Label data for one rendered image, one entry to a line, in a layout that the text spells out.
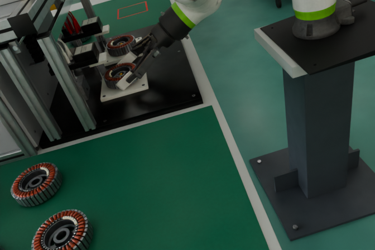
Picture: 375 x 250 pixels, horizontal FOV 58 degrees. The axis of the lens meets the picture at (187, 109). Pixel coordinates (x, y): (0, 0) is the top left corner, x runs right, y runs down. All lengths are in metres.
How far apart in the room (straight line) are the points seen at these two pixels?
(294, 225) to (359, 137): 0.63
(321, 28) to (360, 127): 0.93
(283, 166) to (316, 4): 0.88
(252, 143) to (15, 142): 1.25
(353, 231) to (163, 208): 0.99
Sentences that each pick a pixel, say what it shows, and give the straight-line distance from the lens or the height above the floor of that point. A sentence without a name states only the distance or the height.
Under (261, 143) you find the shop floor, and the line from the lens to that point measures 1.89.
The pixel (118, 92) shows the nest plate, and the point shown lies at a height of 0.78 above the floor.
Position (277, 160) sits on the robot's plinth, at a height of 0.02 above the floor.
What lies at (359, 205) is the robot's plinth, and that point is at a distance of 1.62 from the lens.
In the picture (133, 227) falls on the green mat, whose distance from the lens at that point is 0.72.
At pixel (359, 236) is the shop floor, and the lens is 1.55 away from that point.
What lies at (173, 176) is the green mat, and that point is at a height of 0.75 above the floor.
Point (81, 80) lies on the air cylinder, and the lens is 1.13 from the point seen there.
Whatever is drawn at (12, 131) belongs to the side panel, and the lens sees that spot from 0.99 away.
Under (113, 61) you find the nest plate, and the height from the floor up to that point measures 0.78.
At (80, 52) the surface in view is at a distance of 1.06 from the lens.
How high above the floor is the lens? 1.30
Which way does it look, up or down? 35 degrees down
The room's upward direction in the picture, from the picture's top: 16 degrees counter-clockwise
